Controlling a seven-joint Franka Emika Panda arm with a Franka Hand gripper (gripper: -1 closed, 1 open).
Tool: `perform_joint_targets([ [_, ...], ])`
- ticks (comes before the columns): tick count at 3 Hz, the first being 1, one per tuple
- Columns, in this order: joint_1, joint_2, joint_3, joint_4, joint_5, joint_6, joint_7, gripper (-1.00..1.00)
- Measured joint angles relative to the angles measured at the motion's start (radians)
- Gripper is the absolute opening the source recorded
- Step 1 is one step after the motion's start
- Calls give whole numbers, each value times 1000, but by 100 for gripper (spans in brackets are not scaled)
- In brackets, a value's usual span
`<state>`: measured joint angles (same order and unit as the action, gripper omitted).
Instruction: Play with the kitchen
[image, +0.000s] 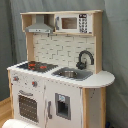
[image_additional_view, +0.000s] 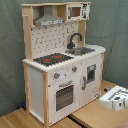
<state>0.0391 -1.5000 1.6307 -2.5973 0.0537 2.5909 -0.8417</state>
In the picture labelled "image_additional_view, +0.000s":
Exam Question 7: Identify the black faucet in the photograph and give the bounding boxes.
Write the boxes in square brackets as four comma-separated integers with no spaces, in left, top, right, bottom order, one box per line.
[67,33,82,49]

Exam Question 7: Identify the left red stove knob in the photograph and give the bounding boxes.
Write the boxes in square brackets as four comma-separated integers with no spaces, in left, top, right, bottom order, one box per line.
[54,73,60,79]

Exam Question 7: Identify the grey range hood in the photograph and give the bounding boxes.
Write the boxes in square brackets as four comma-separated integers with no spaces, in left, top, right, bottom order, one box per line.
[35,5,64,27]

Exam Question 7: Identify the red stove knob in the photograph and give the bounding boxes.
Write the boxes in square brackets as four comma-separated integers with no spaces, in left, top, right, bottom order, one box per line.
[54,73,60,79]
[71,65,78,73]

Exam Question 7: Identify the toy microwave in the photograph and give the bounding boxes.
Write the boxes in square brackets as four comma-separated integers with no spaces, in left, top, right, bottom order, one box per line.
[67,3,89,21]

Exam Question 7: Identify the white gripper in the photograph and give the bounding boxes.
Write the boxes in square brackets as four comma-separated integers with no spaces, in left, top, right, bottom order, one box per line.
[99,86,128,111]

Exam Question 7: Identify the white oven door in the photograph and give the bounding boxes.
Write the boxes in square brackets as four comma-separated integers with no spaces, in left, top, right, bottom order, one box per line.
[49,79,76,125]

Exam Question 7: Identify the white cabinet door with dispenser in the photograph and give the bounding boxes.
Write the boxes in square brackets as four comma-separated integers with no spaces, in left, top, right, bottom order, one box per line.
[80,56,102,106]

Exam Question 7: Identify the right red stove knob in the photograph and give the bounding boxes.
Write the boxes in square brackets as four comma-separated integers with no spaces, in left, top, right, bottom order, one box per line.
[71,65,78,73]

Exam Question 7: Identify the wooden toy kitchen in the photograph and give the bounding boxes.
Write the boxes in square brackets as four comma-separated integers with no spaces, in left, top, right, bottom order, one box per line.
[22,2,105,127]

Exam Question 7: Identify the black stovetop red burners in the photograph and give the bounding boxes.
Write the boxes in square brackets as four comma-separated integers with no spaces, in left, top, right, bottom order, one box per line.
[34,53,70,66]

